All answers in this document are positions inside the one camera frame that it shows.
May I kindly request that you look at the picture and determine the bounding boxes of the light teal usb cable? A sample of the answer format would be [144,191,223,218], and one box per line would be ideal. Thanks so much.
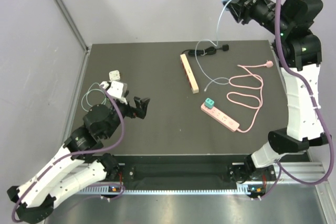
[81,82,107,114]

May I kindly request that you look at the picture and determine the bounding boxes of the slotted grey cable duct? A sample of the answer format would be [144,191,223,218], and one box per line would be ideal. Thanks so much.
[77,183,264,196]

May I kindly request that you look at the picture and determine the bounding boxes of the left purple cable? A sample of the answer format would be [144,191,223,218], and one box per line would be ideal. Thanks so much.
[10,87,125,222]

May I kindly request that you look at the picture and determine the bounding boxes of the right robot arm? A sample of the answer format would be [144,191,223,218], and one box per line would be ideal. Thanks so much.
[222,0,332,180]

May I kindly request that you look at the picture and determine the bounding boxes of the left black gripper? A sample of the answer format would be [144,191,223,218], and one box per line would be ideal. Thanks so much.
[103,96,150,140]

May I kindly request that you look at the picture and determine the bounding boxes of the aluminium frame rail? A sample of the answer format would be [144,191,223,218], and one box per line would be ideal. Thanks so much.
[53,0,89,52]

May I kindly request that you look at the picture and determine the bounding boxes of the teal charger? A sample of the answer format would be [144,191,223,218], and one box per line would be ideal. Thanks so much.
[204,98,215,109]

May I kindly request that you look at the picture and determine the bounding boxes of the white square plug adapter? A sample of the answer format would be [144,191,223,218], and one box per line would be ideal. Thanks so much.
[109,70,121,81]

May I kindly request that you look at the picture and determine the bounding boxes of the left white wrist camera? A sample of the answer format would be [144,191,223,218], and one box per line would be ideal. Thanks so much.
[100,80,128,105]

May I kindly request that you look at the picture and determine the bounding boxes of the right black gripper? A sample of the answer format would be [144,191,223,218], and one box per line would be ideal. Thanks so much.
[222,0,290,37]

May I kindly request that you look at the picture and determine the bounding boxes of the black power cord with plug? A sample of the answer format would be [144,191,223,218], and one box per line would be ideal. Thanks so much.
[181,43,230,57]

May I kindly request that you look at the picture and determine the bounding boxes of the pink power strip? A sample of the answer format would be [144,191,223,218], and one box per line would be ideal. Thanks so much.
[201,103,240,132]

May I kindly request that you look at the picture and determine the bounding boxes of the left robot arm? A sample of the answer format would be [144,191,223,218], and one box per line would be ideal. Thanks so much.
[7,97,150,223]

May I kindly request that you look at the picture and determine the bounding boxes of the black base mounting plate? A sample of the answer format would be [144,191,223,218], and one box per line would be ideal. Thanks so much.
[89,154,276,185]

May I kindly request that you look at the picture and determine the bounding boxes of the pink power cord with plug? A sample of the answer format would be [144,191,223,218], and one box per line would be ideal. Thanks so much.
[226,60,274,133]

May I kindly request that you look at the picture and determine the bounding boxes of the light blue cable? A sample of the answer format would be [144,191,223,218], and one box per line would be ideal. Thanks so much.
[194,0,242,90]

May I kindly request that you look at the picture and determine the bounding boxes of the beige wooden power strip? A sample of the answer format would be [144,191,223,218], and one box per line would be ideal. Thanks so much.
[180,54,199,94]

